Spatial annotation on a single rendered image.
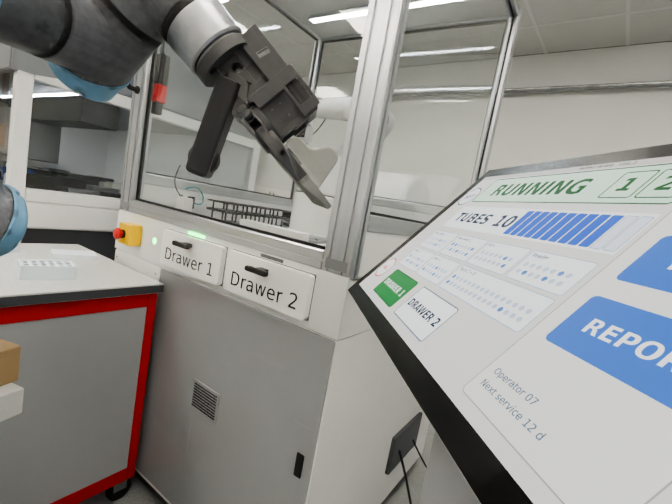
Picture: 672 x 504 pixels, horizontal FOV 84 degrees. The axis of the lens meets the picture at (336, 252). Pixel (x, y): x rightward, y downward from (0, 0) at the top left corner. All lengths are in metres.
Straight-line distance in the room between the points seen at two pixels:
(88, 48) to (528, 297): 0.48
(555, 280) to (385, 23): 0.70
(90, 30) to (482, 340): 0.47
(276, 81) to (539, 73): 3.87
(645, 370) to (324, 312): 0.70
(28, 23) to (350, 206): 0.59
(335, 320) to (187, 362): 0.58
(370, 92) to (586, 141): 3.23
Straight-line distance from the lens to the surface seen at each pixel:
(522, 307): 0.32
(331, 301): 0.86
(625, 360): 0.25
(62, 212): 1.89
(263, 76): 0.47
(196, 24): 0.48
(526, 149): 4.03
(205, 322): 1.18
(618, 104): 4.03
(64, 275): 1.29
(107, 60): 0.52
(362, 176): 0.82
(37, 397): 1.29
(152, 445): 1.54
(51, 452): 1.40
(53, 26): 0.48
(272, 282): 0.94
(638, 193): 0.39
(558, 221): 0.40
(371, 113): 0.85
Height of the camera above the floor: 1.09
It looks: 7 degrees down
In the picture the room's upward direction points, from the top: 10 degrees clockwise
